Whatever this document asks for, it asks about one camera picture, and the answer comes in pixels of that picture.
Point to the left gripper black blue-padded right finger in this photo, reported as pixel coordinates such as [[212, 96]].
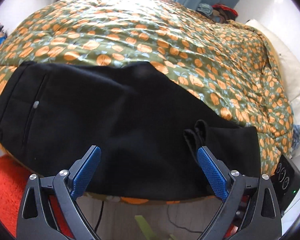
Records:
[[249, 208]]

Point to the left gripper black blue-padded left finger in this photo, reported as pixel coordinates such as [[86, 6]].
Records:
[[70, 184]]

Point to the black pants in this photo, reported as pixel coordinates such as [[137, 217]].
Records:
[[147, 127]]

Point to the black device with dials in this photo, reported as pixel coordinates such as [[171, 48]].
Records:
[[286, 183]]

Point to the orange fluffy garment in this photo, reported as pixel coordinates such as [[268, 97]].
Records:
[[12, 184]]

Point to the green strip on floor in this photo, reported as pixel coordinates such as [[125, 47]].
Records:
[[145, 228]]

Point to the green orange floral bedspread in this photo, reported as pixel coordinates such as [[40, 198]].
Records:
[[230, 66]]

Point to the pile of clothes by curtain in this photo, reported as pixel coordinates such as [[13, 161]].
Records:
[[218, 13]]

